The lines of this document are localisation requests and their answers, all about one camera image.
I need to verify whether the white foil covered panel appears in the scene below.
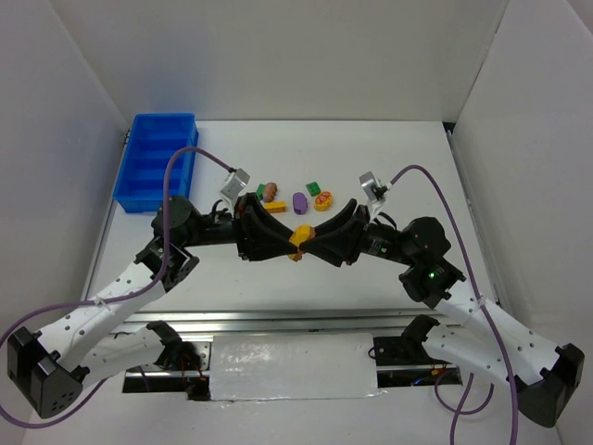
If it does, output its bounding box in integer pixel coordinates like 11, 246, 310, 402
209, 333, 379, 401

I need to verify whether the green lego block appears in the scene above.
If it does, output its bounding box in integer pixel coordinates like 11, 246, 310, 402
306, 182, 322, 197
256, 184, 266, 200

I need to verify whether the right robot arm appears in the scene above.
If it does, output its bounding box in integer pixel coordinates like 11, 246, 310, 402
300, 201, 585, 427

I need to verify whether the green lego block left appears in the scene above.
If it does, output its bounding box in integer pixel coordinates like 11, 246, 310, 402
256, 184, 266, 200

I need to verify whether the green lego block right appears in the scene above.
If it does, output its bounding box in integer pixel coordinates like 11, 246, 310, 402
306, 182, 322, 197

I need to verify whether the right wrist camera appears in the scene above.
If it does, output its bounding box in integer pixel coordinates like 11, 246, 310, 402
359, 172, 389, 202

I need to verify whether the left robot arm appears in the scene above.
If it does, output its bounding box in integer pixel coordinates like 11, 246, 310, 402
1, 193, 297, 427

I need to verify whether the blue compartment bin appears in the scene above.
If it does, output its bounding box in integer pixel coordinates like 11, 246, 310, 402
113, 113, 199, 213

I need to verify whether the aluminium rail base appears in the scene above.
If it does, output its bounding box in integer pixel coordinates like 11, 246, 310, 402
73, 307, 506, 372

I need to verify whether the purple oval lego piece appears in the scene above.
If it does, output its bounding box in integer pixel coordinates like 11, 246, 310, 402
292, 192, 309, 215

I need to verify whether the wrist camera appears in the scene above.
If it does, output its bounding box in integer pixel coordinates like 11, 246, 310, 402
220, 168, 250, 201
359, 172, 389, 202

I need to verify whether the yellow rectangular lego brick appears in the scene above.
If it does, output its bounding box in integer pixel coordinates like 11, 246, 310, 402
264, 201, 288, 214

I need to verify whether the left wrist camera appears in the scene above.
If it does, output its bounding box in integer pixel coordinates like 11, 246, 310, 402
220, 168, 250, 201

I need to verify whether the yellow oval printed lego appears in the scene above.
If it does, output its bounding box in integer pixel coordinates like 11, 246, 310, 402
314, 191, 333, 211

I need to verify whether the orange yellow lego piece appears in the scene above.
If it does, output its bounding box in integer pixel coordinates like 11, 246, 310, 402
288, 225, 316, 262

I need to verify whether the pink orange lego piece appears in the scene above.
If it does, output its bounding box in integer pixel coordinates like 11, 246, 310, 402
262, 182, 278, 203

